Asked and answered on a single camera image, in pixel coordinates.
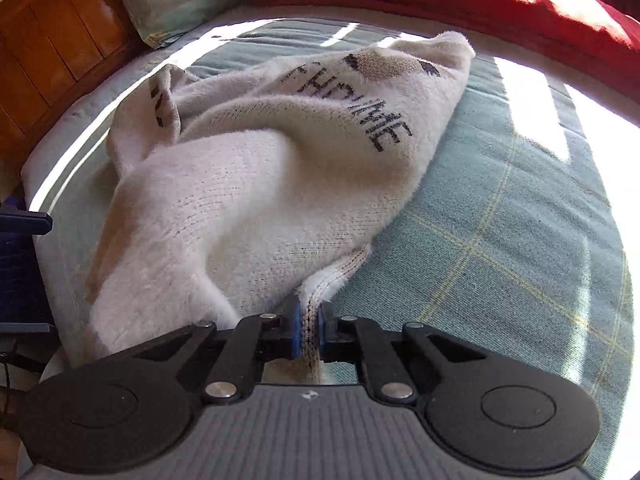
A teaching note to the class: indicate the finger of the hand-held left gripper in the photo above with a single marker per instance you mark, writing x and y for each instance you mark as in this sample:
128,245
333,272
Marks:
25,223
25,330

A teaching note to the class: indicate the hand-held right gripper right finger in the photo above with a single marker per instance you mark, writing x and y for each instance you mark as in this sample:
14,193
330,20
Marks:
322,332

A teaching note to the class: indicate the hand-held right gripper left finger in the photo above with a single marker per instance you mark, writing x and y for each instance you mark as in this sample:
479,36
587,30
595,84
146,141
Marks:
295,332

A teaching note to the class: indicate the white fluffy sweater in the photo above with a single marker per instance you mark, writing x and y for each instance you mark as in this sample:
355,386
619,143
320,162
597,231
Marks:
250,185

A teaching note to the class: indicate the person's dark knit top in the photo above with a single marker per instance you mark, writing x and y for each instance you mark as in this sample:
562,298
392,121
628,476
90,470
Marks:
22,280

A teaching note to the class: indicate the wooden headboard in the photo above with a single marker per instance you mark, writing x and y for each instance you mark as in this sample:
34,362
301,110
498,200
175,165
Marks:
50,50

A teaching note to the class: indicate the green plaid pillow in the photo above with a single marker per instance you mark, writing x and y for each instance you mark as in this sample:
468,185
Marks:
170,0

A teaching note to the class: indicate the red duvet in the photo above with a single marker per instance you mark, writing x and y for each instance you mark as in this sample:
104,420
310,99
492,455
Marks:
450,0

